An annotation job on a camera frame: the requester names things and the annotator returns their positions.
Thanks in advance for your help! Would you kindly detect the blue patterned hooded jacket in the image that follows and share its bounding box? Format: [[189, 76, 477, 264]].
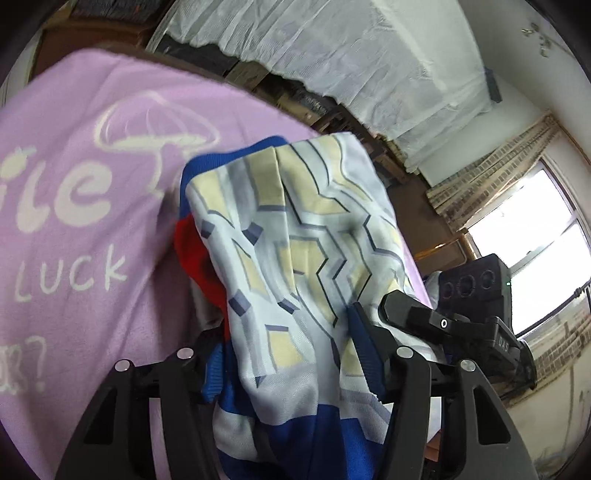
[[174, 133, 427, 479]]

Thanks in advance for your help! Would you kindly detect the beige patterned window curtain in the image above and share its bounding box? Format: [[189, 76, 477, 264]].
[[427, 113, 560, 232]]

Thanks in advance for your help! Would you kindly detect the white lace curtain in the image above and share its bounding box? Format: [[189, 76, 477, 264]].
[[148, 0, 492, 172]]

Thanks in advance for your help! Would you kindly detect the purple smile blanket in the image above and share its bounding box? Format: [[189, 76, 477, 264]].
[[0, 48, 435, 480]]

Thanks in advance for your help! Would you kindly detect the window with white frame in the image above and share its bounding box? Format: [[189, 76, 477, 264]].
[[468, 160, 590, 334]]

